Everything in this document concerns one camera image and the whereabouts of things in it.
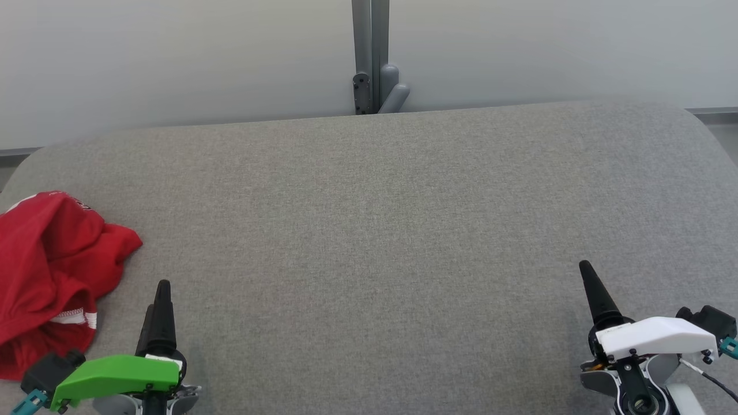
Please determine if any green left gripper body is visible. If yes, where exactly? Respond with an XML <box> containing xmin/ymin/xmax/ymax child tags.
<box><xmin>51</xmin><ymin>354</ymin><xmax>202</xmax><ymax>415</ymax></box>

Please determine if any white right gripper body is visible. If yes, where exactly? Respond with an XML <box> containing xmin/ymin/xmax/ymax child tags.
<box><xmin>580</xmin><ymin>316</ymin><xmax>719</xmax><ymax>415</ymax></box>

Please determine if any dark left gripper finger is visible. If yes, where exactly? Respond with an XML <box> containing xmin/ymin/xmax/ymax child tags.
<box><xmin>144</xmin><ymin>280</ymin><xmax>186</xmax><ymax>364</ymax></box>
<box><xmin>135</xmin><ymin>304</ymin><xmax>155</xmax><ymax>356</ymax></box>

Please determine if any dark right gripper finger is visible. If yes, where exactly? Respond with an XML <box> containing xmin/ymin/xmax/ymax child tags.
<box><xmin>579</xmin><ymin>260</ymin><xmax>634</xmax><ymax>341</ymax></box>

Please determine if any red garment with white trim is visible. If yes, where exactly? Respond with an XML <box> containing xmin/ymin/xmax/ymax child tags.
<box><xmin>0</xmin><ymin>190</ymin><xmax>144</xmax><ymax>382</ymax></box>

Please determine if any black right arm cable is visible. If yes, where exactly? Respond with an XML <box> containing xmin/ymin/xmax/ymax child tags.
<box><xmin>679</xmin><ymin>357</ymin><xmax>738</xmax><ymax>404</ymax></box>

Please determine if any teal left camera connector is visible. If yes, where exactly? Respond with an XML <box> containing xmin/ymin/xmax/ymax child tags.
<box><xmin>11</xmin><ymin>388</ymin><xmax>48</xmax><ymax>415</ymax></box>

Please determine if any dark metal bracket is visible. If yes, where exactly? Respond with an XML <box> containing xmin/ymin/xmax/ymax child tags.
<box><xmin>353</xmin><ymin>72</ymin><xmax>372</xmax><ymax>115</ymax></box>

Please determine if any grey metal post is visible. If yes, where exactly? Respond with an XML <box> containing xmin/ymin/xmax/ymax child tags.
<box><xmin>352</xmin><ymin>0</ymin><xmax>390</xmax><ymax>115</ymax></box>

